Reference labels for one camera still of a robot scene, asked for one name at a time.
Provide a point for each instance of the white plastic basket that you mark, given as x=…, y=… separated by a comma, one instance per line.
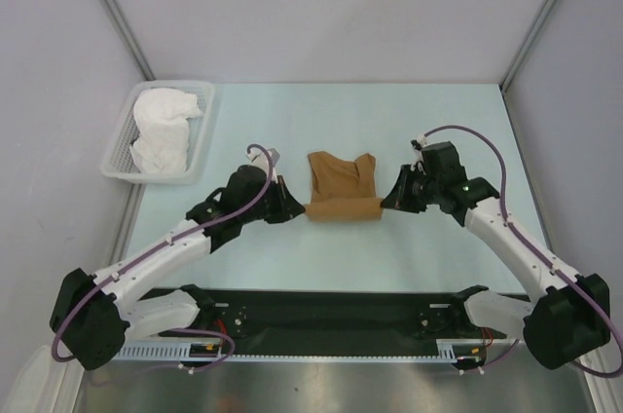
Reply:
x=117, y=161

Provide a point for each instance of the white cable duct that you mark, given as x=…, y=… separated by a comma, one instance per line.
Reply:
x=169, y=351
x=459, y=349

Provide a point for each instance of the tan tank top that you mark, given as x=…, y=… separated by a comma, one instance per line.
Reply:
x=343, y=191

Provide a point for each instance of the aluminium corner post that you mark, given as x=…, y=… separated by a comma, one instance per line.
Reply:
x=537, y=26
x=116, y=15

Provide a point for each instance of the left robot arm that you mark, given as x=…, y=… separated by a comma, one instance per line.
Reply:
x=96, y=314

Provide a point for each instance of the right aluminium corner post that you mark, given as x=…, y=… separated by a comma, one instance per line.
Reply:
x=537, y=26

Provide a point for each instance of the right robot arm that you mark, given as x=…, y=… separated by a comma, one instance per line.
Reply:
x=564, y=315

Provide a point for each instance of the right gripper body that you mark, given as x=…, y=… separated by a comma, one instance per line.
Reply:
x=412, y=194

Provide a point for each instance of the left aluminium corner post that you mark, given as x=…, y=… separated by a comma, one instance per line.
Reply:
x=116, y=15

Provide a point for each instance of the white tank top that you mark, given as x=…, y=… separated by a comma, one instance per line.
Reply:
x=162, y=118

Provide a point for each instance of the white cable duct left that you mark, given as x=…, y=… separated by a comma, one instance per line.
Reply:
x=169, y=351

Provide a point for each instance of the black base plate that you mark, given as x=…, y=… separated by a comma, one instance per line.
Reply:
x=334, y=324

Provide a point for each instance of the white cable duct right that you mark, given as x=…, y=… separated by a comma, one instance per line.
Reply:
x=459, y=349

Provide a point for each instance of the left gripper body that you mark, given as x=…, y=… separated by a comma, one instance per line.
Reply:
x=274, y=208

